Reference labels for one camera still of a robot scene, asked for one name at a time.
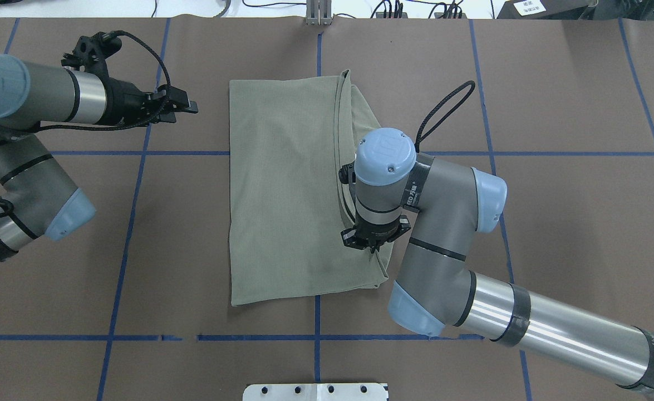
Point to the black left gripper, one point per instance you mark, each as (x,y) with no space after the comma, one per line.
(123,98)

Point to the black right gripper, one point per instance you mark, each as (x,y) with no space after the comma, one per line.
(375,230)

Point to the sage green long-sleeve shirt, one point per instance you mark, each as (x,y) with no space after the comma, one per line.
(288,140)

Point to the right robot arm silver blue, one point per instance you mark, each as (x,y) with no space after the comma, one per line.
(548,254)

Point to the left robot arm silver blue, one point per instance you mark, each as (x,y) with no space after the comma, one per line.
(39,198)

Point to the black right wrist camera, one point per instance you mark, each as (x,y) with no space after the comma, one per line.
(347,175)

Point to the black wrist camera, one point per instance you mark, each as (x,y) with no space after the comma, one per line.
(91,52)
(347,175)

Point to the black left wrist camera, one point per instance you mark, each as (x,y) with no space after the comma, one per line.
(91,52)

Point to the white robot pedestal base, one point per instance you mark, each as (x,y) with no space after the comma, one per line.
(317,391)

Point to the aluminium frame post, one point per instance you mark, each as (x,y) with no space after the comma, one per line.
(318,12)

